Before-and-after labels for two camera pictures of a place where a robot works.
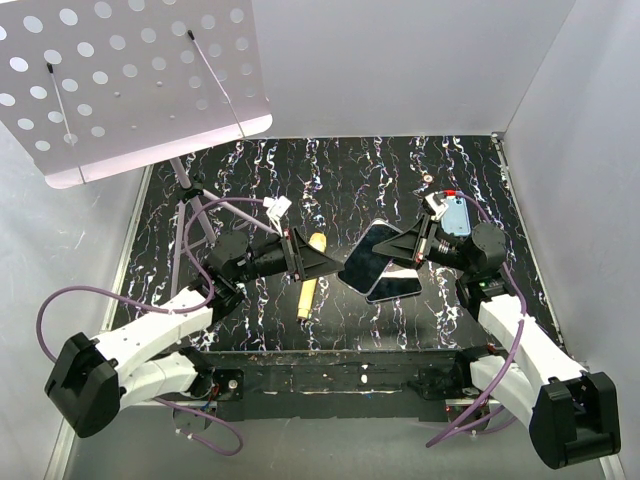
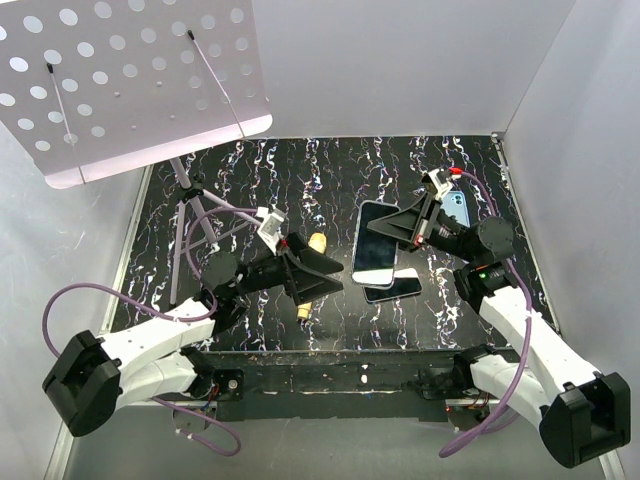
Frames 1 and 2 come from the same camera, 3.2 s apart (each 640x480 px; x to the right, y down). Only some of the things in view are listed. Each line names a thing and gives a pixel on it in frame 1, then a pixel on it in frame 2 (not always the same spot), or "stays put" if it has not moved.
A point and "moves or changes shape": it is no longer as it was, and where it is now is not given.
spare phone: (364, 266) moves or changes shape
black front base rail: (284, 384) stays put
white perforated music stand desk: (95, 88) stays put
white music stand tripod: (194, 191) stays put
